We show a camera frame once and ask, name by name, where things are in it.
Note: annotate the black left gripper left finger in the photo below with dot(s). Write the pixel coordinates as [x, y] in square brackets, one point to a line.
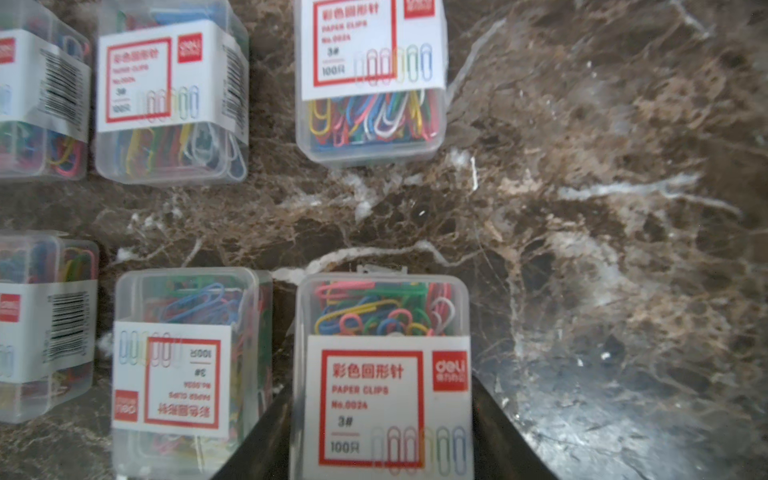
[264, 454]

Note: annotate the paper clip box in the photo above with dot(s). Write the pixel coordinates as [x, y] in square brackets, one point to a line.
[382, 378]
[172, 94]
[49, 291]
[46, 72]
[192, 368]
[370, 80]

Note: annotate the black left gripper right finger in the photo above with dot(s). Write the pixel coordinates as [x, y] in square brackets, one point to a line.
[500, 450]

